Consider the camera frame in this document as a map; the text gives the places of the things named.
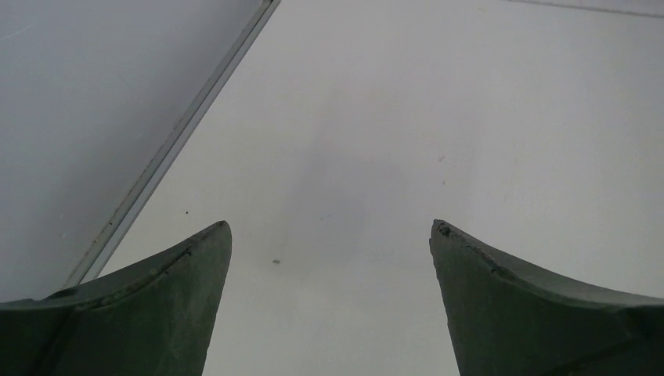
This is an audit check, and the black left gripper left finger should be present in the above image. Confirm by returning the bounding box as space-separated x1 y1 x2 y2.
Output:
1 221 232 375

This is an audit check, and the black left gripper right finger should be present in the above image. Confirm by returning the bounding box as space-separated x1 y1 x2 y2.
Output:
429 219 663 375

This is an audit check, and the grey aluminium frame rail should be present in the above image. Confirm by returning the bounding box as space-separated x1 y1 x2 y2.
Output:
63 1 280 288

